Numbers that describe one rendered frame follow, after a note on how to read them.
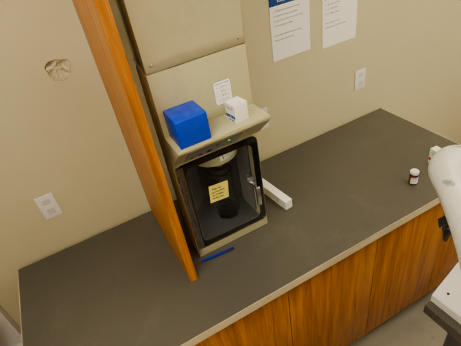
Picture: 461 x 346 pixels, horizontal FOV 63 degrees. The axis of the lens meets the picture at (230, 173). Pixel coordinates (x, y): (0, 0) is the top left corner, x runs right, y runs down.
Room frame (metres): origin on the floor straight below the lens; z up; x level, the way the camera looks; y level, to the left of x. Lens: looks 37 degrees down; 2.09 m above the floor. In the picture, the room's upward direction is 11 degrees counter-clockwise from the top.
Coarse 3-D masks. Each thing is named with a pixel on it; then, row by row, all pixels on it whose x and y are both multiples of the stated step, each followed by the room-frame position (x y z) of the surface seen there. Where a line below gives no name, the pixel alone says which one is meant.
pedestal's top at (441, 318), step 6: (426, 306) 0.64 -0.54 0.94; (432, 306) 0.64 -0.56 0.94; (426, 312) 0.64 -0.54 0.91; (432, 312) 0.62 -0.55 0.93; (438, 312) 0.61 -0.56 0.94; (444, 312) 0.61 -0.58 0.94; (432, 318) 0.62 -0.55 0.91; (438, 318) 0.60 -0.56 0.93; (444, 318) 0.59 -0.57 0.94; (450, 318) 0.59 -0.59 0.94; (438, 324) 0.59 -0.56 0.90; (444, 324) 0.58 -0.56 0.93; (450, 324) 0.57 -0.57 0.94; (456, 324) 0.57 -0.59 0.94; (450, 330) 0.56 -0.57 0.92; (456, 330) 0.55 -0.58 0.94; (456, 336) 0.54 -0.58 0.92
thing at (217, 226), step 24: (240, 144) 1.10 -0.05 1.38; (192, 168) 1.03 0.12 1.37; (216, 168) 1.06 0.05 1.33; (240, 168) 1.09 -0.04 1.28; (192, 192) 1.02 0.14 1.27; (240, 192) 1.08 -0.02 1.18; (216, 216) 1.04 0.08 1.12; (240, 216) 1.08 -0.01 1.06; (264, 216) 1.12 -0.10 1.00; (216, 240) 1.03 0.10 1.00
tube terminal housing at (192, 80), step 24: (240, 48) 1.13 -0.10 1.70; (168, 72) 1.04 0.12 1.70; (192, 72) 1.07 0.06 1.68; (216, 72) 1.09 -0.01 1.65; (240, 72) 1.12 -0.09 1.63; (168, 96) 1.03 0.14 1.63; (192, 96) 1.06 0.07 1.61; (240, 96) 1.12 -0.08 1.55; (168, 168) 1.10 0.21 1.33; (192, 240) 1.07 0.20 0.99
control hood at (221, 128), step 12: (252, 108) 1.09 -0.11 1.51; (216, 120) 1.06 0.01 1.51; (228, 120) 1.05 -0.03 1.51; (252, 120) 1.02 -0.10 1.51; (264, 120) 1.02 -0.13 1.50; (216, 132) 0.99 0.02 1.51; (228, 132) 0.97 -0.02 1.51; (240, 132) 1.00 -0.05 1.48; (252, 132) 1.08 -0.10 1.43; (168, 144) 0.99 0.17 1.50; (204, 144) 0.94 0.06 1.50; (180, 156) 0.92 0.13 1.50
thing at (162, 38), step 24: (120, 0) 1.08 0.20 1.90; (144, 0) 1.04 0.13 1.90; (168, 0) 1.06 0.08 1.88; (192, 0) 1.08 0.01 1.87; (216, 0) 1.11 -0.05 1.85; (144, 24) 1.03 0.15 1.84; (168, 24) 1.05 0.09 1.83; (192, 24) 1.08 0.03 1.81; (216, 24) 1.10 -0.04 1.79; (240, 24) 1.13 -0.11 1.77; (144, 48) 1.02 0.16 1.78; (168, 48) 1.05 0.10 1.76; (192, 48) 1.07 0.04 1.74; (216, 48) 1.10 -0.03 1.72; (144, 72) 1.04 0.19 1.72
